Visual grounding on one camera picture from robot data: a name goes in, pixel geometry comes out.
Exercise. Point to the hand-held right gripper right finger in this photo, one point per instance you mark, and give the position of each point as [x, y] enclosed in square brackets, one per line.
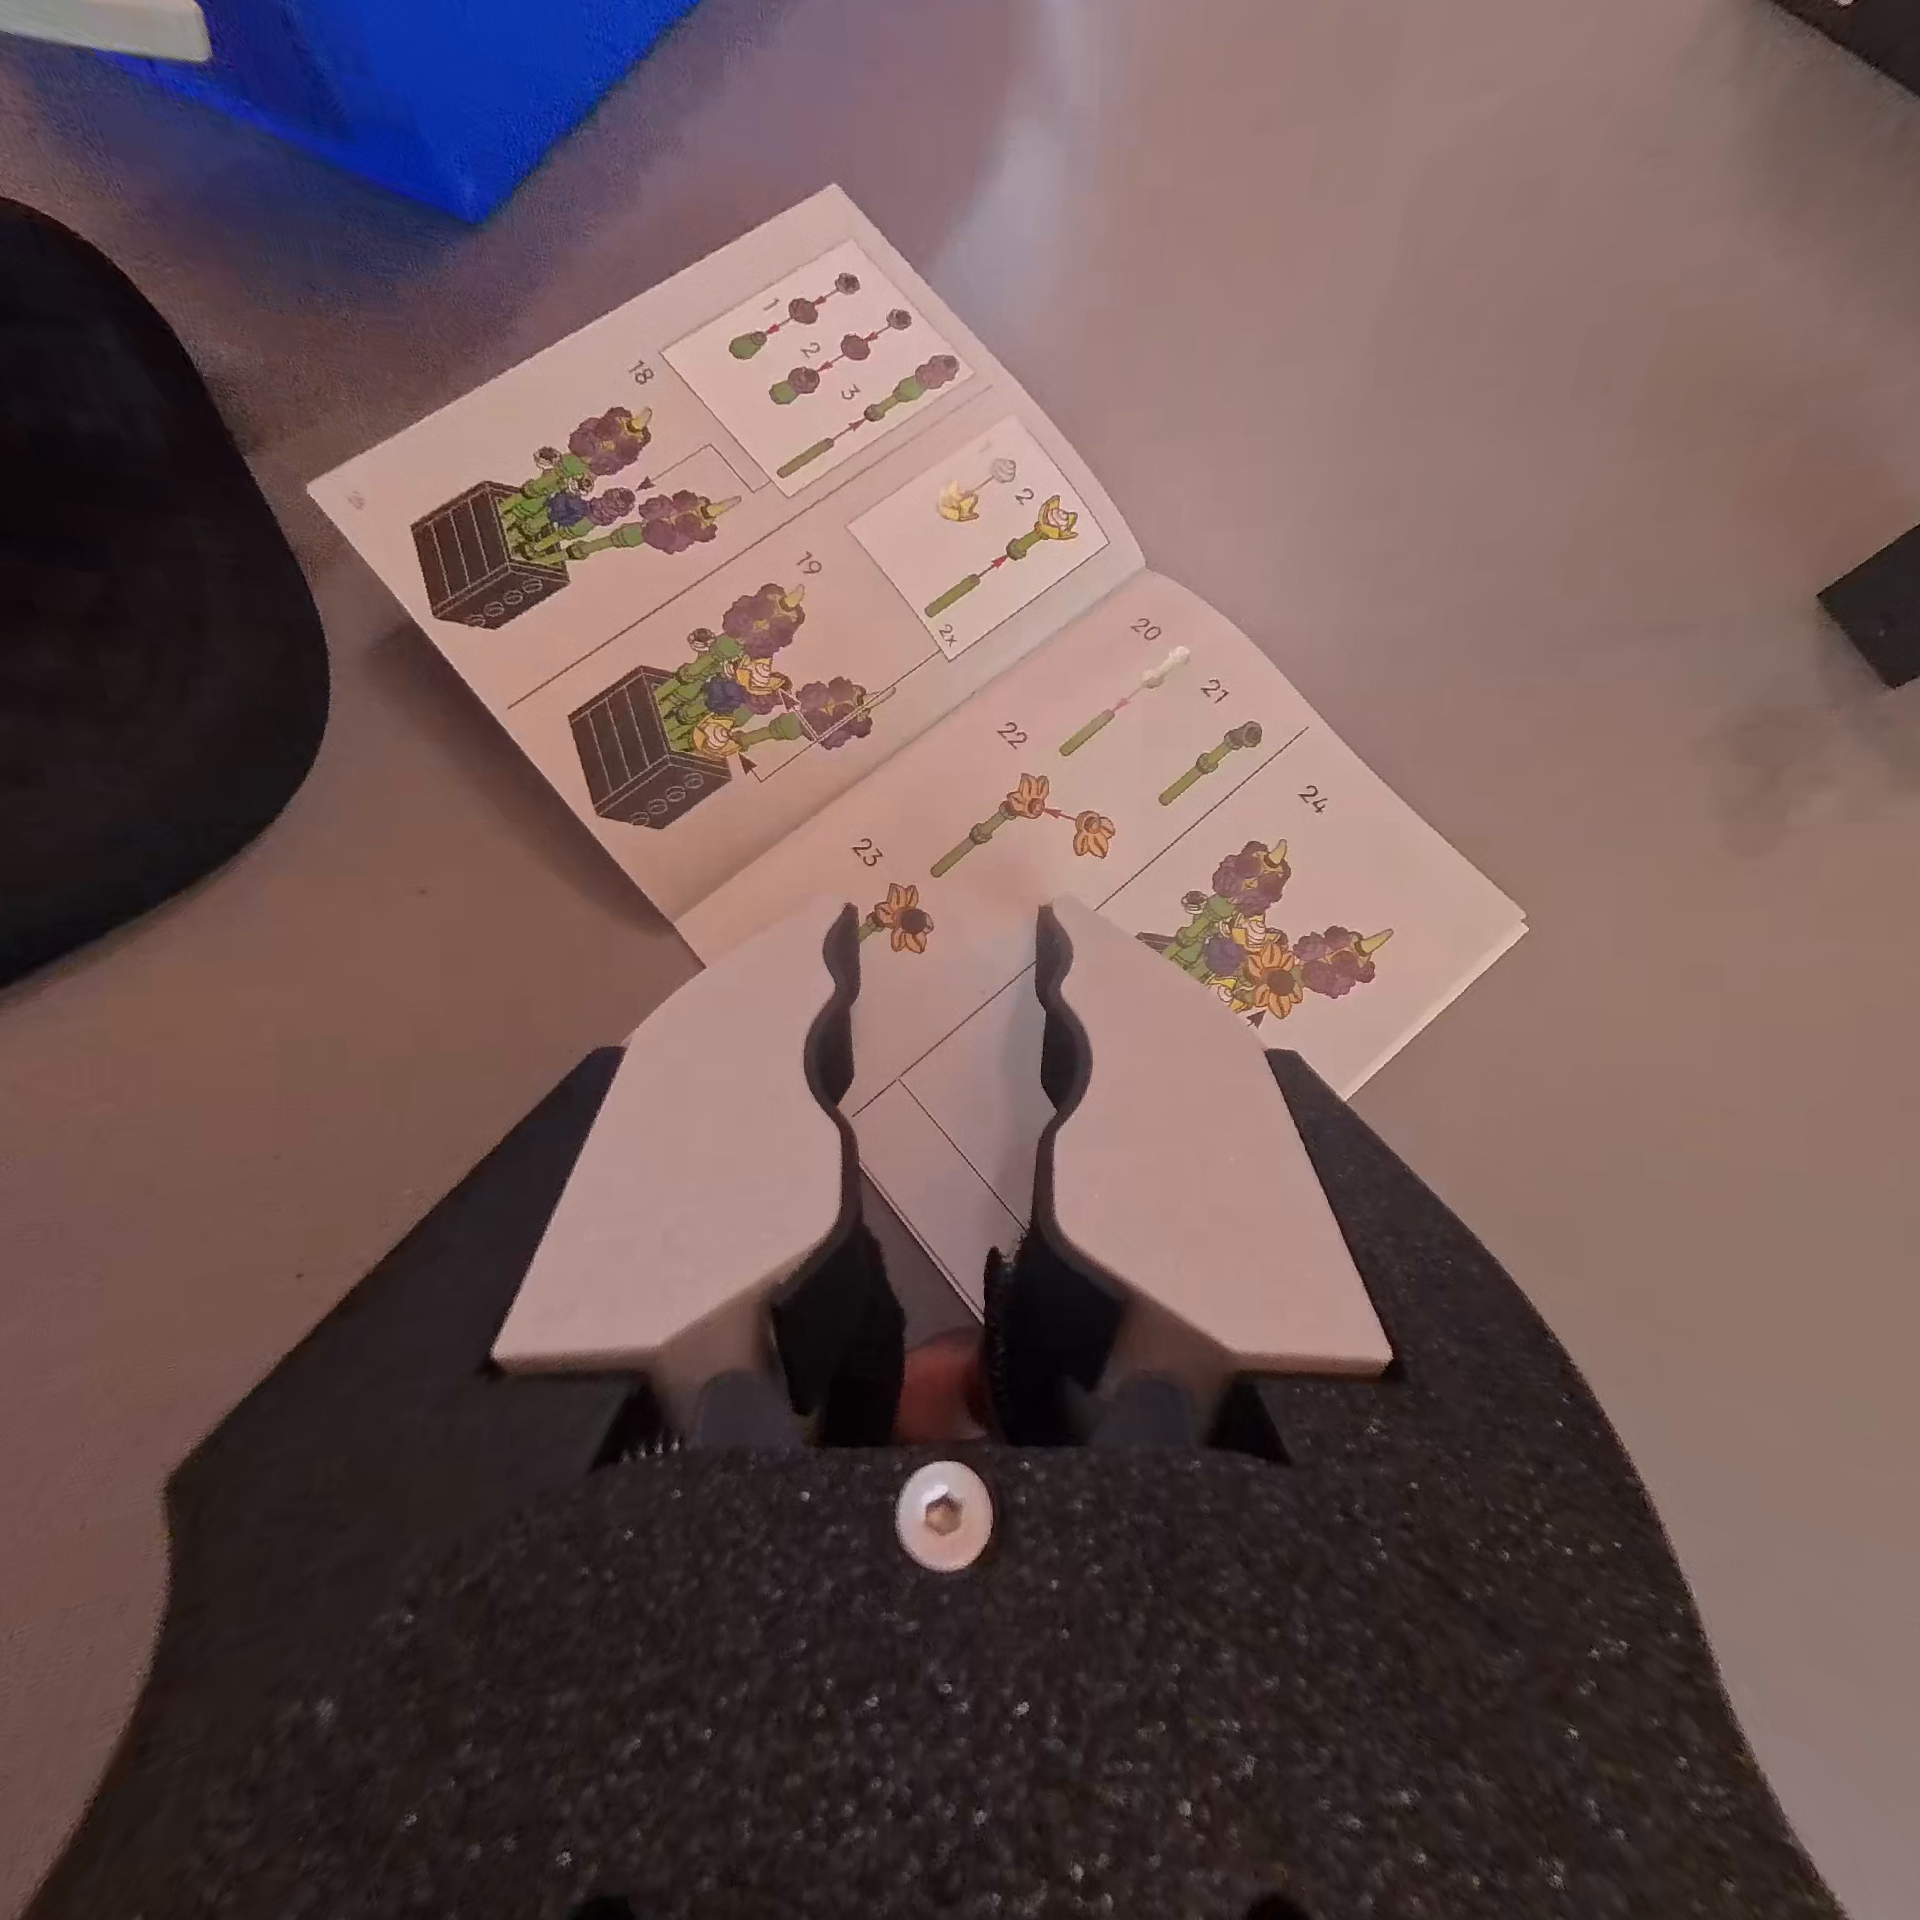
[1200, 1201]

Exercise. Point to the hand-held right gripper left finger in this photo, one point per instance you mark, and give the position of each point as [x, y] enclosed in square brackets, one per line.
[674, 1201]

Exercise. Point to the blue plastic bin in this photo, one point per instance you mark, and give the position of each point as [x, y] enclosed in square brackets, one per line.
[450, 91]

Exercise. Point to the lego instruction booklet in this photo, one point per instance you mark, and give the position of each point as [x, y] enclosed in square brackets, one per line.
[901, 661]

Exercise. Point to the black textured pad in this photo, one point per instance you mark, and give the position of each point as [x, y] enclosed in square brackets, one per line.
[122, 601]

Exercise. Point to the small black object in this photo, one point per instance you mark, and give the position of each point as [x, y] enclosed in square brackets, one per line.
[1883, 611]

